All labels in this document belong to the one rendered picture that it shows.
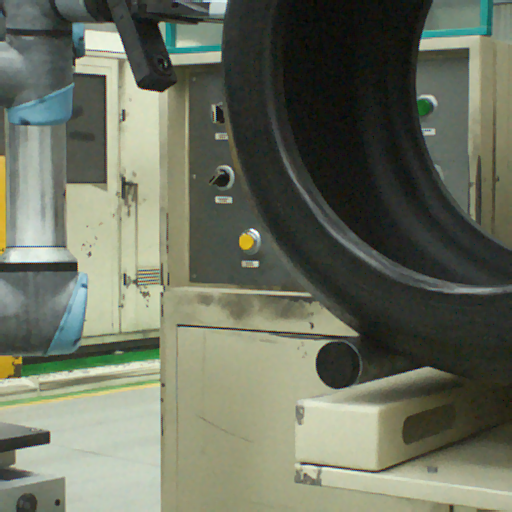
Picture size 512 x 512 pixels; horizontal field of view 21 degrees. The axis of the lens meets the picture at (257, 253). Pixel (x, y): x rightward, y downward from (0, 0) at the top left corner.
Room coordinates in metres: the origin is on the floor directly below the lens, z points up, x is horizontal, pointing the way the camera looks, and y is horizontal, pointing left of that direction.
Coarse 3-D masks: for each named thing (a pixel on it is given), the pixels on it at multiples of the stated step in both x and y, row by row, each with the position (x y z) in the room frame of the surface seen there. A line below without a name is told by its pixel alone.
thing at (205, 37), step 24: (456, 0) 1.92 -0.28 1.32; (480, 0) 1.89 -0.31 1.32; (168, 24) 2.18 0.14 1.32; (216, 24) 2.14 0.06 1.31; (432, 24) 1.94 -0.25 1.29; (456, 24) 1.92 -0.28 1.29; (480, 24) 1.89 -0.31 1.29; (168, 48) 2.18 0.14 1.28; (192, 48) 2.15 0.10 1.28; (216, 48) 2.13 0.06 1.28
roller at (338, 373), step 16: (320, 352) 1.25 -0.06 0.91; (336, 352) 1.24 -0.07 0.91; (352, 352) 1.23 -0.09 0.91; (368, 352) 1.25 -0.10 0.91; (384, 352) 1.28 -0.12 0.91; (320, 368) 1.25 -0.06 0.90; (336, 368) 1.24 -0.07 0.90; (352, 368) 1.23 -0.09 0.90; (368, 368) 1.25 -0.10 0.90; (384, 368) 1.28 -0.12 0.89; (400, 368) 1.31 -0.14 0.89; (416, 368) 1.35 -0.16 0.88; (336, 384) 1.24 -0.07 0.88; (352, 384) 1.24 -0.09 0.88
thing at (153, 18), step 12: (96, 0) 1.49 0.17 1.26; (132, 0) 1.48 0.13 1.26; (144, 0) 1.45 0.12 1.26; (156, 0) 1.44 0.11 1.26; (192, 0) 1.47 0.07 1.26; (96, 12) 1.50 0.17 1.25; (108, 12) 1.51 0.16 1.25; (132, 12) 1.46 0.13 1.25; (144, 12) 1.45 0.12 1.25; (192, 24) 1.49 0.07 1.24
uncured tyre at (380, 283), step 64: (256, 0) 1.26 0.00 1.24; (320, 0) 1.45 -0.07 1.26; (384, 0) 1.50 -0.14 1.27; (256, 64) 1.26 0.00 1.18; (320, 64) 1.48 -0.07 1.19; (384, 64) 1.50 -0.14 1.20; (256, 128) 1.27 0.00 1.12; (320, 128) 1.47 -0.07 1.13; (384, 128) 1.50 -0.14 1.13; (256, 192) 1.27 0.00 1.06; (320, 192) 1.42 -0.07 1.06; (384, 192) 1.49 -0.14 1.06; (448, 192) 1.49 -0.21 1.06; (320, 256) 1.23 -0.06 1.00; (384, 256) 1.22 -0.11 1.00; (448, 256) 1.46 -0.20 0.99; (384, 320) 1.20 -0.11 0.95; (448, 320) 1.16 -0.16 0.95
